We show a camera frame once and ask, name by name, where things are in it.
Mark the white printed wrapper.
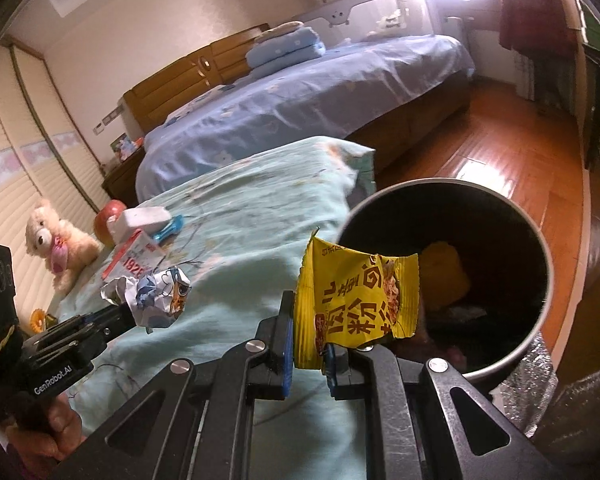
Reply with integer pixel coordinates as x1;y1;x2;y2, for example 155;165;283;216
101;266;191;334

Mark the wall switch panel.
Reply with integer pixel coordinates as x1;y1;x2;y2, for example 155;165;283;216
92;107;124;134

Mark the silver bubble foil sheet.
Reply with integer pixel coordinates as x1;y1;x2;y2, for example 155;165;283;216
495;335;600;442

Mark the black bin with white rim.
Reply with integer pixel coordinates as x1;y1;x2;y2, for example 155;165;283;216
337;177;552;392

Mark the white packet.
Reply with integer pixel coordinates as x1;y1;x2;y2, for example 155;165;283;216
114;207;172;242

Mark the folded blue blanket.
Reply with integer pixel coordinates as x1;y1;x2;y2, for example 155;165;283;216
245;27;327;69

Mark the red apple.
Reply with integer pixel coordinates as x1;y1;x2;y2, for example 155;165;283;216
93;200;128;248

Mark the yellow snack packet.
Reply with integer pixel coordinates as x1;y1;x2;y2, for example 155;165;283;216
294;230;422;374

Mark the cream sliding wardrobe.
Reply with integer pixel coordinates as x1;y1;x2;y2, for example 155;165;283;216
0;42;112;281

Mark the grey bed guard rail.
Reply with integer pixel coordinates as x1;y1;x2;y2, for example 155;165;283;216
300;0;434;45

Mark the blue plastic clip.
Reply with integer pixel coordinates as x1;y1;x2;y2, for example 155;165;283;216
150;215;185;246

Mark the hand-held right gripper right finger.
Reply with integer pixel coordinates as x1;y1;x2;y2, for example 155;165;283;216
325;345;544;480

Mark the hanging red garment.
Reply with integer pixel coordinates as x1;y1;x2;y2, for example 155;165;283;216
499;0;579;54

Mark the photo frame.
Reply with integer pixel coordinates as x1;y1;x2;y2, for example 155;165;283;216
110;132;132;162

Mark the bed with blue sheet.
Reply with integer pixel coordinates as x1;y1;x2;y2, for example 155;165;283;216
135;34;477;202

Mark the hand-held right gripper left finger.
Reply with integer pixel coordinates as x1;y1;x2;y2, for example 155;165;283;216
82;290;301;480

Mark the yellow foam fruit net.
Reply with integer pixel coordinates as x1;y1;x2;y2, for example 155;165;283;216
419;241;474;312

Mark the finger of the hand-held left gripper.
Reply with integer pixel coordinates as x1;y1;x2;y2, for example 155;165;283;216
77;303;132;330
94;317;137;347

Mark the dark wooden nightstand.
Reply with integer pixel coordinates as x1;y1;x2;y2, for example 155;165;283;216
102;147;147;211

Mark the person's left hand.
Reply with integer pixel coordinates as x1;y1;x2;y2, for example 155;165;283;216
9;394;87;480

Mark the cream teddy bear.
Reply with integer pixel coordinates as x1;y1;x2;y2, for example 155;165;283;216
25;199;102;295

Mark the red and white milk carton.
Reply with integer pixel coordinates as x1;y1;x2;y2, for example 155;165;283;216
102;230;164;282

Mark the wooden headboard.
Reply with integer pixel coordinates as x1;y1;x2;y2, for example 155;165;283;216
122;23;272;134

